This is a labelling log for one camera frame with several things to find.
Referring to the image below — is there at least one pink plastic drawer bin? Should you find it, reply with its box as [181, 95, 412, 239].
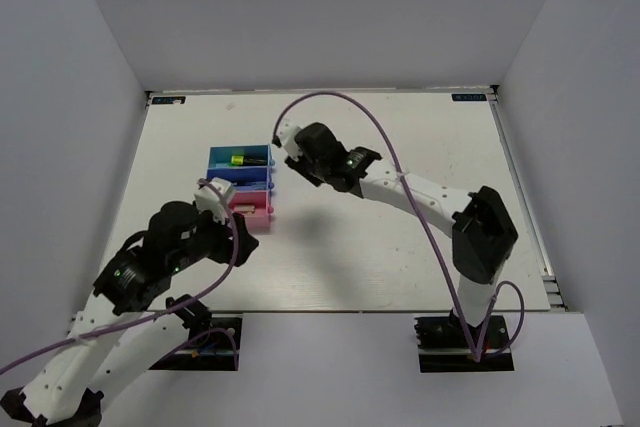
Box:
[230, 191, 274, 233]

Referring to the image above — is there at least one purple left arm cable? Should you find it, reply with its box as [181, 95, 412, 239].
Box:
[0, 177, 240, 373]

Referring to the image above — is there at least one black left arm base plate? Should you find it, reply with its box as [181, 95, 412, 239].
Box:
[150, 316, 243, 372]

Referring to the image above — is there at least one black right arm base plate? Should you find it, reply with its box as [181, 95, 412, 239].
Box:
[414, 316, 515, 374]

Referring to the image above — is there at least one grey rectangular eraser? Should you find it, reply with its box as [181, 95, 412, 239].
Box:
[233, 204, 256, 215]

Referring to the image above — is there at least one light blue plastic drawer bin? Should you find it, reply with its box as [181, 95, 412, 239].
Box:
[209, 144, 275, 167]

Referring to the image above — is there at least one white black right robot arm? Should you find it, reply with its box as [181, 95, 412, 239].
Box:
[273, 122, 519, 346]

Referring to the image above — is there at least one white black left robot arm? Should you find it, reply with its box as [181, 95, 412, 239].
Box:
[1, 200, 259, 426]

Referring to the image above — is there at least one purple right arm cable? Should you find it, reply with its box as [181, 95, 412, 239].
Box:
[272, 92, 525, 362]

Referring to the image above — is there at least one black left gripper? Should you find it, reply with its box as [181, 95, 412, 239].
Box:
[171, 202, 261, 271]

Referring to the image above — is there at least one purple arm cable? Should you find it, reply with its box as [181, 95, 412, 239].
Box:
[272, 92, 525, 362]
[0, 177, 240, 373]

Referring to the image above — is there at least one corner table label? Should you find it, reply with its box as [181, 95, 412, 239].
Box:
[151, 96, 186, 105]
[451, 93, 487, 102]

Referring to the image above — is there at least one blue ink pen refill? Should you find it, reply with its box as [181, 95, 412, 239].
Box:
[232, 180, 268, 190]

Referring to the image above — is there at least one yellow cap black highlighter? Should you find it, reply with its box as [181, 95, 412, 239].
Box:
[230, 155, 269, 167]

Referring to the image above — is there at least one left corner table label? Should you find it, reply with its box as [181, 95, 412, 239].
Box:
[151, 96, 186, 105]

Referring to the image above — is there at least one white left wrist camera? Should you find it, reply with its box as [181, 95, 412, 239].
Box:
[194, 177, 236, 224]

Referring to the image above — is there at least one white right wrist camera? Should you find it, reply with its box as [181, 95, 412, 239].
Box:
[272, 120, 302, 161]

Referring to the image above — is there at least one dark blue plastic drawer bin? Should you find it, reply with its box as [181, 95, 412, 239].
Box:
[206, 166, 274, 192]

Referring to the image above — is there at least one right corner table label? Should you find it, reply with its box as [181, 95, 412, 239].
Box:
[451, 93, 487, 102]

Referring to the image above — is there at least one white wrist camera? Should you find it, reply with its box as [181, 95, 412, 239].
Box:
[194, 177, 236, 224]
[272, 120, 302, 161]

